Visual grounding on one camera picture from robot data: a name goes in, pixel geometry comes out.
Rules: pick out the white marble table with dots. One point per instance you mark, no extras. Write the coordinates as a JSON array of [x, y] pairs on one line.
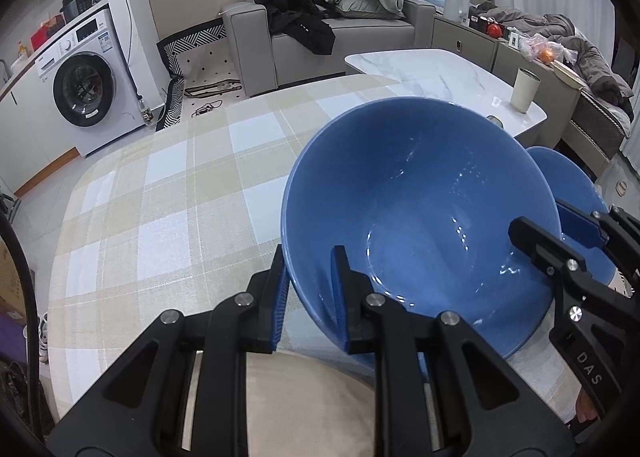
[[440, 72]]

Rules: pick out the purple bag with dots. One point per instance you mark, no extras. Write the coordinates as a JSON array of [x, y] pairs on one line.
[[12, 334]]

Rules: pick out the yellow bottle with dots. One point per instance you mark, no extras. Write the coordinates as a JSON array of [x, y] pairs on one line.
[[20, 49]]

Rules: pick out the red round object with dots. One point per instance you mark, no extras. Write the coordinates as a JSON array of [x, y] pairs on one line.
[[495, 30]]

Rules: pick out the white kitchen counter cabinet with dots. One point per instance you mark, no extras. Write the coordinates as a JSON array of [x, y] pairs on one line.
[[30, 137]]

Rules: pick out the black jacket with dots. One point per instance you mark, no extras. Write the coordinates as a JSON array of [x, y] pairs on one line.
[[300, 27]]

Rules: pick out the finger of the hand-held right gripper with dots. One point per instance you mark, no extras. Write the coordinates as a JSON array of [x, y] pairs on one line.
[[535, 237], [580, 227]]

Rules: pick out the clear plastic bottle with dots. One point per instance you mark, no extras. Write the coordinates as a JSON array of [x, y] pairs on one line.
[[146, 109]]

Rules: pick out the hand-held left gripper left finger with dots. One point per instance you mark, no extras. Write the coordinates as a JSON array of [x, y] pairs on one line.
[[280, 307]]

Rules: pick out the grey side cabinet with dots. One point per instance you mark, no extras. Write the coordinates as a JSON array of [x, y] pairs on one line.
[[460, 42]]

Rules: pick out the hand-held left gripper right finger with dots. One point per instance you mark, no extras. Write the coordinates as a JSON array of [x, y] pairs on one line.
[[342, 302]]

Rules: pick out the orange fruit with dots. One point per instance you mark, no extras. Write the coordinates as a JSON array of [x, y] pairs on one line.
[[546, 56]]

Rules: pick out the cream cup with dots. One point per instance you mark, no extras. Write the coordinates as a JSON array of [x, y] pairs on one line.
[[525, 92]]

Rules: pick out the white washing machine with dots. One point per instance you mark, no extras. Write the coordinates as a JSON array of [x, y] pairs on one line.
[[120, 102]]

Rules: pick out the grey blanket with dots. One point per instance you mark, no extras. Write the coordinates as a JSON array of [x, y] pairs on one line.
[[590, 52]]

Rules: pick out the black white patterned bag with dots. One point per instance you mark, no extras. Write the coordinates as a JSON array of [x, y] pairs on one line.
[[200, 57]]

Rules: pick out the red box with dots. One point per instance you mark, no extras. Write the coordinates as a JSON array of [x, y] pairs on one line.
[[47, 34]]

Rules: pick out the person's right hand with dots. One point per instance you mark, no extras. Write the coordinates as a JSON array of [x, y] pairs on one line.
[[586, 407]]

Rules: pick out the grey sofa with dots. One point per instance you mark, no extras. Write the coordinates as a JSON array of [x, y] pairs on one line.
[[350, 37]]

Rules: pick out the blue ceramic bowl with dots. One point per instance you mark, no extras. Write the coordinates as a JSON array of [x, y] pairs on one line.
[[560, 172], [410, 197]]

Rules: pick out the white shoes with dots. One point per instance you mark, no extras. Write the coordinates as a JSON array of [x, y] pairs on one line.
[[44, 337]]

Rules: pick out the plaid tablecloth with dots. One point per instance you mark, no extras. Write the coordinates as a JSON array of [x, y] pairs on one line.
[[165, 187]]

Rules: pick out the white tabletop appliance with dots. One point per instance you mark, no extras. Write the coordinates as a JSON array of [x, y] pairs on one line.
[[457, 4]]

